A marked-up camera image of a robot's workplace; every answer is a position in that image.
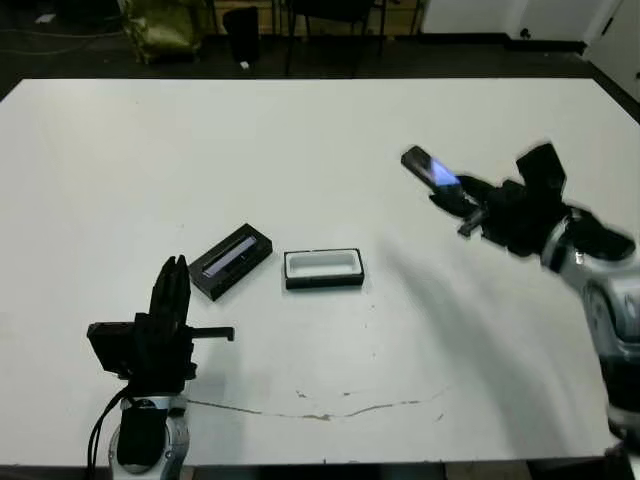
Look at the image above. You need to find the white door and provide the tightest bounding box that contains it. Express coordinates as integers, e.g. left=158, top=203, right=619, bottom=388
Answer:
left=582, top=0, right=640, bottom=99

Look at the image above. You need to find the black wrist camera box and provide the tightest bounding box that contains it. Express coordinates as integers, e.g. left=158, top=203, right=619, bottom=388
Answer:
left=514, top=142, right=570, bottom=196
left=87, top=322, right=139, bottom=375

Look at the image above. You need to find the black waste bin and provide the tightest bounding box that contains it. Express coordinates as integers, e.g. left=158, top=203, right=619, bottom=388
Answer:
left=222, top=7, right=261, bottom=65

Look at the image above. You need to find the pale wooden crate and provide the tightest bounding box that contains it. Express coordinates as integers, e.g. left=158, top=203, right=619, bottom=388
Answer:
left=257, top=0, right=289, bottom=36
left=367, top=0, right=426, bottom=35

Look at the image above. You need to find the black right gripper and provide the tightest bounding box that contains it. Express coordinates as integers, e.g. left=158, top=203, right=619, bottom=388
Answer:
left=428, top=174, right=571, bottom=259

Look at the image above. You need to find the black box lid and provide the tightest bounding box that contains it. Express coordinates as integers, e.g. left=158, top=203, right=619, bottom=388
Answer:
left=188, top=222, right=274, bottom=303

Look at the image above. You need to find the yellow-green sack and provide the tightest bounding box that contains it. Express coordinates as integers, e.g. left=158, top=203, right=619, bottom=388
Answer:
left=123, top=0, right=204, bottom=65

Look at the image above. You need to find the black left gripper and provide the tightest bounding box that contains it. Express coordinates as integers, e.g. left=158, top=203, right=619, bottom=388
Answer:
left=122, top=254, right=235, bottom=396

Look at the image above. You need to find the black mesh office chair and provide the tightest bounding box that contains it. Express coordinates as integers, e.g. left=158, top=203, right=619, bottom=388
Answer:
left=283, top=0, right=387, bottom=77

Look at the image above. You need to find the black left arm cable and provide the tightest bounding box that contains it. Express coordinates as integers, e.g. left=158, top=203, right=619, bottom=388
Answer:
left=88, top=384, right=132, bottom=474

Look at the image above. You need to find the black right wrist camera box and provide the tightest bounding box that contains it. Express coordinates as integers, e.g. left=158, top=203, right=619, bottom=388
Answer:
left=514, top=142, right=570, bottom=196

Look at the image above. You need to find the black box base white insert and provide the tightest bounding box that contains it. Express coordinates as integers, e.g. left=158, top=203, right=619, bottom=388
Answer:
left=283, top=246, right=365, bottom=291

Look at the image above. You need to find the slim black camera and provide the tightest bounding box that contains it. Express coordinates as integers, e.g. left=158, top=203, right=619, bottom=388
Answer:
left=400, top=144, right=462, bottom=194

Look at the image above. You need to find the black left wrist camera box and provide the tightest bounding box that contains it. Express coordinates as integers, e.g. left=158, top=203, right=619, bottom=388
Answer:
left=87, top=322, right=139, bottom=375

